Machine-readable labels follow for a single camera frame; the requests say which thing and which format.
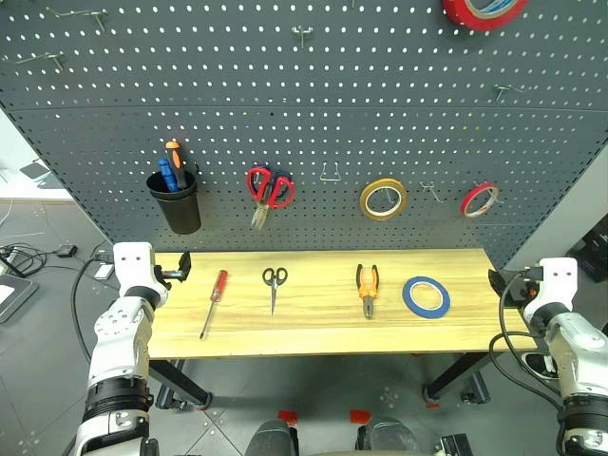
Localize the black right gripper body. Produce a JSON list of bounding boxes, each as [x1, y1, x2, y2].
[[501, 267, 544, 309]]

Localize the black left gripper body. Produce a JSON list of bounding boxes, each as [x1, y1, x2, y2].
[[152, 263, 183, 292]]

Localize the grey pegboard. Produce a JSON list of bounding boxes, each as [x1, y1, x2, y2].
[[0, 0, 608, 270]]

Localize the black plastic cup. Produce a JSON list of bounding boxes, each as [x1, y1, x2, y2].
[[144, 168, 202, 236]]

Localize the small red tape roll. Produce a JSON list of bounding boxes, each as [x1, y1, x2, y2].
[[459, 182, 501, 219]]

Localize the black crate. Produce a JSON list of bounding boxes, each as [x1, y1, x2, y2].
[[564, 226, 608, 284]]

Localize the metal hook under red tape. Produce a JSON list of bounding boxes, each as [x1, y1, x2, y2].
[[471, 181, 505, 206]]

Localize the blue tape roll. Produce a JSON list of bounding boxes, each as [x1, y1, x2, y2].
[[401, 275, 452, 320]]

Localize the black workbench leg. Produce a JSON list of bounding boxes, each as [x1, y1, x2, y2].
[[148, 358, 214, 410], [422, 351, 505, 406]]

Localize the orange black screwdriver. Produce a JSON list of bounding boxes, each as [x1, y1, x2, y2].
[[163, 140, 187, 192]]

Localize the metal hook under yellow tape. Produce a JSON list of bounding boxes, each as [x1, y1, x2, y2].
[[378, 186, 401, 214]]

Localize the yellow tape roll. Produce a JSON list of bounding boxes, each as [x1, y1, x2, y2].
[[358, 178, 409, 222]]

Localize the wooden workbench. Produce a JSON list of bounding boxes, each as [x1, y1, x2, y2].
[[148, 247, 542, 361]]

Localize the grey flat tray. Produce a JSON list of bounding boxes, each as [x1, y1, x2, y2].
[[0, 272, 40, 325]]

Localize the dark rounded shape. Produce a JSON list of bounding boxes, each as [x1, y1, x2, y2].
[[243, 418, 299, 456], [354, 416, 422, 456]]

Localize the long metal pegboard hook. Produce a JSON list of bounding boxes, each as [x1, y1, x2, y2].
[[46, 6, 109, 32], [15, 50, 67, 73]]

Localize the large red tape roll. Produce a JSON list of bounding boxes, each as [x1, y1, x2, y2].
[[440, 0, 530, 32]]

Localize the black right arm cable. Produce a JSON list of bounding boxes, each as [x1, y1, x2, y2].
[[487, 272, 567, 415]]

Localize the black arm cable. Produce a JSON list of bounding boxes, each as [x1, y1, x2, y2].
[[487, 272, 567, 415], [69, 255, 118, 363]]

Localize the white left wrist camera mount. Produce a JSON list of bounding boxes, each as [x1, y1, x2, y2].
[[112, 241, 171, 298]]

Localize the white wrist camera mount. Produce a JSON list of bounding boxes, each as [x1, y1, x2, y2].
[[536, 256, 580, 315], [112, 241, 171, 298]]

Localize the red handled screwdriver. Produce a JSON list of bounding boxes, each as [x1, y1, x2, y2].
[[199, 269, 229, 341]]

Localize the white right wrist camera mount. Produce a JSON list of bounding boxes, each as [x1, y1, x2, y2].
[[536, 256, 580, 315]]

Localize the blue handled screwdriver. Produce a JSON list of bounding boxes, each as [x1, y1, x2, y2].
[[157, 158, 179, 194]]

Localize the black handled scissors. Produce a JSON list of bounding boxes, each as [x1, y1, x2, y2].
[[261, 266, 290, 317]]

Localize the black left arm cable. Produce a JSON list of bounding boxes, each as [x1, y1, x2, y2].
[[69, 255, 118, 363]]

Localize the red handled scissors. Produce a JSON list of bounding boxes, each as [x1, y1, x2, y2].
[[245, 165, 296, 232]]

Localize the orange handled pliers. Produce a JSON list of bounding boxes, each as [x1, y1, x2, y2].
[[355, 263, 380, 320]]

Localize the black floor cables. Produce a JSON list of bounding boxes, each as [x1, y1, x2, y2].
[[0, 243, 66, 279]]

